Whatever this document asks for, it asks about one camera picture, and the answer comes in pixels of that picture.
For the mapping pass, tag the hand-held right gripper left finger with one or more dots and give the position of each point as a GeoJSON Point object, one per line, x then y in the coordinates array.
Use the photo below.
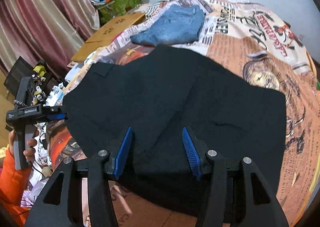
{"type": "Point", "coordinates": [123, 152]}

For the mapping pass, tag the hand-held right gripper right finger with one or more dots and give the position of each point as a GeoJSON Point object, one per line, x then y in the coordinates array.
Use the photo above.
{"type": "Point", "coordinates": [191, 152]}

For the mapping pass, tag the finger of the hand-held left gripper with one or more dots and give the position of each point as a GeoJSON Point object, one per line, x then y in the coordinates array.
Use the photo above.
{"type": "Point", "coordinates": [56, 117]}

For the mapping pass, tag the black pants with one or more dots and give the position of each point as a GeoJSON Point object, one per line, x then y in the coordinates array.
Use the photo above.
{"type": "Point", "coordinates": [162, 92]}

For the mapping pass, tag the person's left forearm orange sleeve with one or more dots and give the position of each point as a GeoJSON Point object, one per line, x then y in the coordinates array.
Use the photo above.
{"type": "Point", "coordinates": [12, 179]}

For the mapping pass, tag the person's left hand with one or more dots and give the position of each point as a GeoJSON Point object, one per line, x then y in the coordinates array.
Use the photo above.
{"type": "Point", "coordinates": [31, 143]}

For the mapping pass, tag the white and blue carton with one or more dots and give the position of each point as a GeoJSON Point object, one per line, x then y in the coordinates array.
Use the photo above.
{"type": "Point", "coordinates": [56, 95]}

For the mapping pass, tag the black crate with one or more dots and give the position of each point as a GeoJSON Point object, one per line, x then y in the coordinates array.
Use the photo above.
{"type": "Point", "coordinates": [17, 71]}

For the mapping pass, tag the yellow toy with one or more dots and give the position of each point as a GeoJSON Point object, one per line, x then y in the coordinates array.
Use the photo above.
{"type": "Point", "coordinates": [38, 69]}

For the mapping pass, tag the striped pink curtain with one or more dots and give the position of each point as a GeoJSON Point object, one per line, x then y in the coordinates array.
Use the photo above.
{"type": "Point", "coordinates": [50, 16]}

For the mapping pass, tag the flat brown cardboard box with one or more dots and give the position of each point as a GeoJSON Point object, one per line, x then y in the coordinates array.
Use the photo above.
{"type": "Point", "coordinates": [110, 29]}

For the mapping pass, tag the printed blanket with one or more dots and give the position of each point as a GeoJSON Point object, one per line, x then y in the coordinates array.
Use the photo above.
{"type": "Point", "coordinates": [262, 54]}

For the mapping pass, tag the green bag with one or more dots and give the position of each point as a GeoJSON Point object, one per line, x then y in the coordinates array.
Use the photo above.
{"type": "Point", "coordinates": [120, 5]}

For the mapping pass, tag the folded blue jeans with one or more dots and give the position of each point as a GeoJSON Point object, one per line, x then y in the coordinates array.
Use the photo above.
{"type": "Point", "coordinates": [175, 24]}

